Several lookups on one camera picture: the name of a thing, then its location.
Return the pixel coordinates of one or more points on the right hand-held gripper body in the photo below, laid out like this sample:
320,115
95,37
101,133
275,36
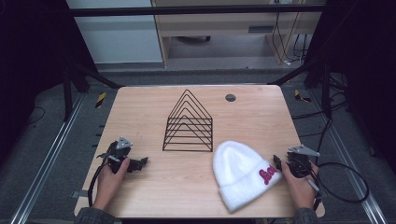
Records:
299,163

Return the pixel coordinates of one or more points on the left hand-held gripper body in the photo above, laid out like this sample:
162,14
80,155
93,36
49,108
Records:
120,152

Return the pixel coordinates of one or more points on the white knitted beanie hat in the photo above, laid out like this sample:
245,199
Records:
239,174

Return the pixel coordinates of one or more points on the person's right hand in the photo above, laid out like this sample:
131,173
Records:
300,189

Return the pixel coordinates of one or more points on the person's left hand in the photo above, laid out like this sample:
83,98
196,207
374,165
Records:
109,183

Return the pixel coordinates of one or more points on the yellow black striped tape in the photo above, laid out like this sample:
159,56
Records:
300,96
100,100

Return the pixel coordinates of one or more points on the black metal stand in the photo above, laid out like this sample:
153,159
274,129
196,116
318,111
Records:
326,90
67,93

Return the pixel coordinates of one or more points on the grey round table grommet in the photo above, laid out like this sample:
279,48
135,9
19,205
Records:
230,97

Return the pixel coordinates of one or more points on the white cabinet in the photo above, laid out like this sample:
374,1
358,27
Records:
118,37

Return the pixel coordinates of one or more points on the black curtain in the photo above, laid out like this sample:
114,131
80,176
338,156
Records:
367,62
28,62

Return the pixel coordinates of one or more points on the light wooden desk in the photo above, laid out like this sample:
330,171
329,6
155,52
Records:
218,23

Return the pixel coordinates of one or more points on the black horizontal bar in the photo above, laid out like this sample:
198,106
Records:
186,10

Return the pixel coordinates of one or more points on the aluminium floor rail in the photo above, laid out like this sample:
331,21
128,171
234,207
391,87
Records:
46,161
351,174

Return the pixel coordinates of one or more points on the grey metal table bracket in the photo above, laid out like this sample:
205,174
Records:
77,194

